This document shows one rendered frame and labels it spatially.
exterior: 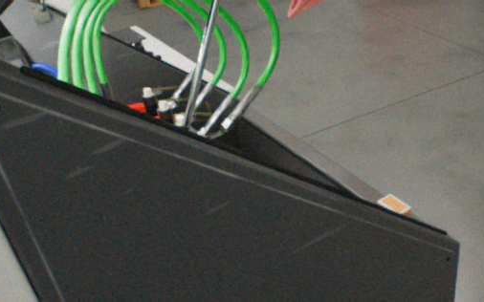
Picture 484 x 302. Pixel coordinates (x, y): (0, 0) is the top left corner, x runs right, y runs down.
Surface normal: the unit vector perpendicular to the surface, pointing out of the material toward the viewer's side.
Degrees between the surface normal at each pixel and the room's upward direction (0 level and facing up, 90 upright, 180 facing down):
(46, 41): 90
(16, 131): 90
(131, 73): 90
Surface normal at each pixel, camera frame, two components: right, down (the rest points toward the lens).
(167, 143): 0.51, 0.40
